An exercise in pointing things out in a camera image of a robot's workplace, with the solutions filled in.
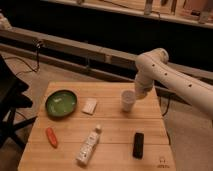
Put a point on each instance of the black office chair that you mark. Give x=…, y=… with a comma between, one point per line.
x=11, y=98

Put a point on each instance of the wooden folding table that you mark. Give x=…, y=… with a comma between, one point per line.
x=114, y=152

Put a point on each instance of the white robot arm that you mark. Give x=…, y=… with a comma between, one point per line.
x=152, y=66

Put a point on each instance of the white rectangular sponge block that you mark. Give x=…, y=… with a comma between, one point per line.
x=89, y=106

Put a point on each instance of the orange carrot toy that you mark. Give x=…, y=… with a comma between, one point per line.
x=51, y=137

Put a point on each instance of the white paper cup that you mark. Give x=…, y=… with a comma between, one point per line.
x=128, y=100

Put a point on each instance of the green round plate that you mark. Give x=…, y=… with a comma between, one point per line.
x=61, y=103

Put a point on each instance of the black rectangular remote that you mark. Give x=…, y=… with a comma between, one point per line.
x=138, y=145

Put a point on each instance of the white plastic bottle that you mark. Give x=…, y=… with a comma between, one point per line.
x=89, y=146

